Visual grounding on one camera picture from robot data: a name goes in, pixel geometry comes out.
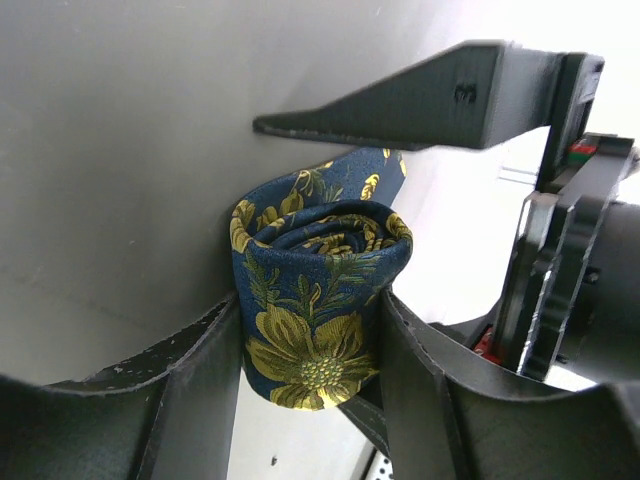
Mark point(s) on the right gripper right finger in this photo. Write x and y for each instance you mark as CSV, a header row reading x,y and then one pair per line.
x,y
451,414

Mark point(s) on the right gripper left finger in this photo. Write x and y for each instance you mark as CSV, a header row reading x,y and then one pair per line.
x,y
165,413

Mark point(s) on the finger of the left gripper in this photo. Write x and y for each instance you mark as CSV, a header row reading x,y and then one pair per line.
x,y
365,411
474,95

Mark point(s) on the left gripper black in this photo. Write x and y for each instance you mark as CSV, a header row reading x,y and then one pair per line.
x,y
571,292

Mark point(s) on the blue yellow floral tie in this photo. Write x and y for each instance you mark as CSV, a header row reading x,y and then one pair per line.
x,y
311,253

